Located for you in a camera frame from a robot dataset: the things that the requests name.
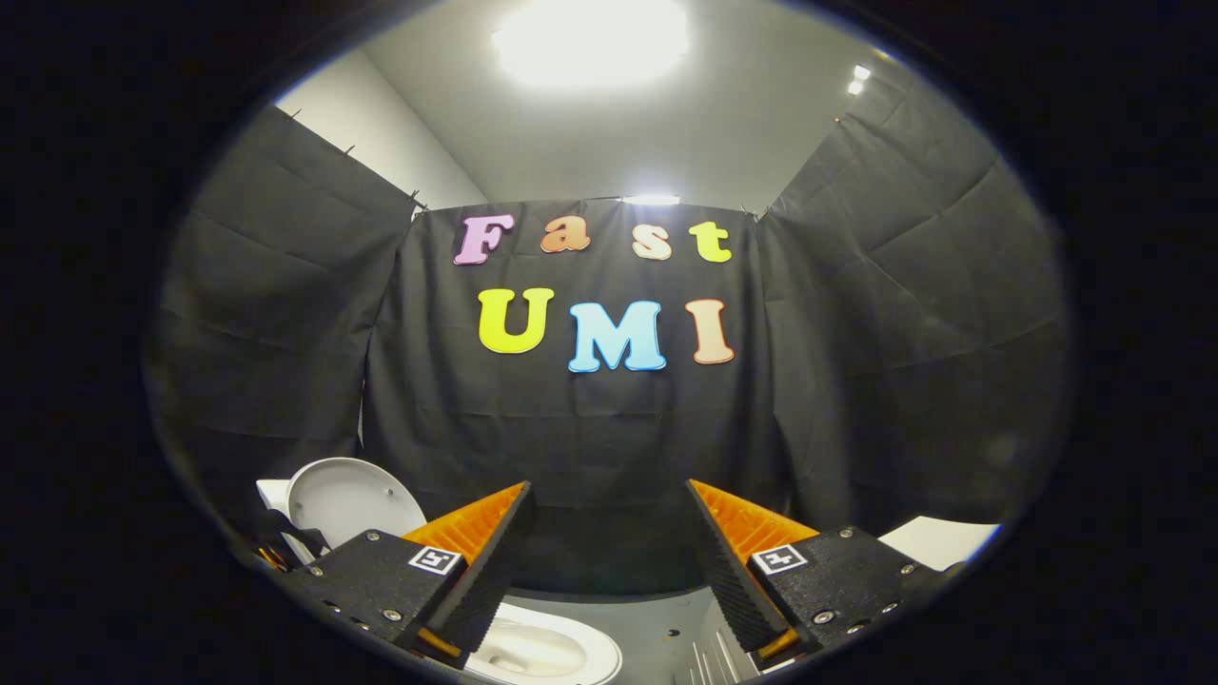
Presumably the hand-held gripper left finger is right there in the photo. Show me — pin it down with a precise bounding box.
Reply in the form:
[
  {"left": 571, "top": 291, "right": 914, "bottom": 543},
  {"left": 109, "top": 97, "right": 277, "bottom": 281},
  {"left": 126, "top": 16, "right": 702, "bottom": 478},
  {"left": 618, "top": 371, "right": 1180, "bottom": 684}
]
[{"left": 306, "top": 480, "right": 532, "bottom": 670}]

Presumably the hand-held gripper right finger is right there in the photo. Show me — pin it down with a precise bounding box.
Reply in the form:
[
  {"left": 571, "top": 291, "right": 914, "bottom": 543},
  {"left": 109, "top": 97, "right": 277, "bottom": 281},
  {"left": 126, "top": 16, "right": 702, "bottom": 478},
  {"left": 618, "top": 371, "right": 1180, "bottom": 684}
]
[{"left": 685, "top": 479, "right": 953, "bottom": 672}]

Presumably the white toilet lid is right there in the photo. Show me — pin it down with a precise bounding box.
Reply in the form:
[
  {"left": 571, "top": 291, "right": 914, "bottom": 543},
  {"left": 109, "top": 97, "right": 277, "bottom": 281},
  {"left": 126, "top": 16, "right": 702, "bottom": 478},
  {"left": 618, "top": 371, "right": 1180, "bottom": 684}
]
[{"left": 285, "top": 458, "right": 429, "bottom": 553}]

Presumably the black round lid handle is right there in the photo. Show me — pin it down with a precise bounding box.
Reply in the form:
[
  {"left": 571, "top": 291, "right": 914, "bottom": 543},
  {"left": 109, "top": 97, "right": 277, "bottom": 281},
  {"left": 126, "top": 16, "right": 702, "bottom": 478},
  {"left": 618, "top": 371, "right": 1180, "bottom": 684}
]
[{"left": 266, "top": 511, "right": 331, "bottom": 558}]

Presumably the white toilet bowl with seat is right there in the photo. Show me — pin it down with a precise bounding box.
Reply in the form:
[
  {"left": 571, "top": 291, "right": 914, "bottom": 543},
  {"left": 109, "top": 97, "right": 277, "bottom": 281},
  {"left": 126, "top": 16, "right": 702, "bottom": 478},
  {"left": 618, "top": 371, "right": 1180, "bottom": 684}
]
[{"left": 464, "top": 601, "right": 624, "bottom": 685}]

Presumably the white toilet tank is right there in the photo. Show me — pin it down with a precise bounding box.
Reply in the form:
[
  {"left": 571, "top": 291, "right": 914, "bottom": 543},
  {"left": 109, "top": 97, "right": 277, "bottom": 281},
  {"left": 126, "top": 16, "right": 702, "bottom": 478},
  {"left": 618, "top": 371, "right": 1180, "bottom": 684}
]
[{"left": 255, "top": 479, "right": 315, "bottom": 567}]

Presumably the black backdrop cloth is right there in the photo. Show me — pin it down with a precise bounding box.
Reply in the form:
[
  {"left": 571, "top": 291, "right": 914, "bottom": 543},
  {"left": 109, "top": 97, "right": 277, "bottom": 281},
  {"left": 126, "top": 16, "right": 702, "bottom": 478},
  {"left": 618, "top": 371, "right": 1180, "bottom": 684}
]
[{"left": 143, "top": 62, "right": 1071, "bottom": 596}]

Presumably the grey drawer cabinet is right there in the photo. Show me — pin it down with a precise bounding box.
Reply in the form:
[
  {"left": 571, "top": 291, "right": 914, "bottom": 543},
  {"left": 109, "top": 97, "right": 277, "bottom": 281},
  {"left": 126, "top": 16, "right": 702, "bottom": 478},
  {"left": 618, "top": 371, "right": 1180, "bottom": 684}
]
[{"left": 666, "top": 517, "right": 1002, "bottom": 685}]

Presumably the large round ceiling light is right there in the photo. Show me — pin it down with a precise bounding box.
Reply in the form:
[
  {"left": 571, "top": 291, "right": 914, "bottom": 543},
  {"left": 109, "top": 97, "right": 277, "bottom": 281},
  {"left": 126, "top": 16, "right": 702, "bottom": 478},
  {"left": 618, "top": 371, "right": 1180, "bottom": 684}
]
[{"left": 493, "top": 0, "right": 691, "bottom": 91}]

